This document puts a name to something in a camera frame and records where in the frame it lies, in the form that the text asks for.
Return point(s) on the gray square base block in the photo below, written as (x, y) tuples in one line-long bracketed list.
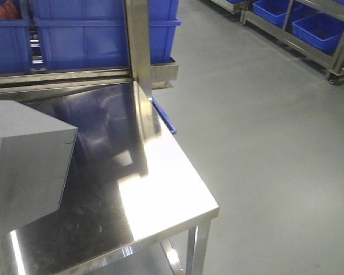
[(35, 154)]

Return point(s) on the stainless steel rack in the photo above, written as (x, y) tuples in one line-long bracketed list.
[(333, 62)]

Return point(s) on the blue bin on rack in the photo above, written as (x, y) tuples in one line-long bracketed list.
[(319, 30), (274, 11)]

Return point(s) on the stainless steel shelf tray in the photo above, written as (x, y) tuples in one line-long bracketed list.
[(38, 81)]

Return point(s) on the blue bin with red contents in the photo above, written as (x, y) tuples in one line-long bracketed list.
[(15, 51)]

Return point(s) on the blue plastic bin right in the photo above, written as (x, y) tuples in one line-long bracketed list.
[(92, 34)]

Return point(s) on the stainless steel upright right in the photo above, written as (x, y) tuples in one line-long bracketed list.
[(137, 24)]

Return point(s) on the red mesh bag contents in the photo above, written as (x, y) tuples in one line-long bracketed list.
[(8, 11)]

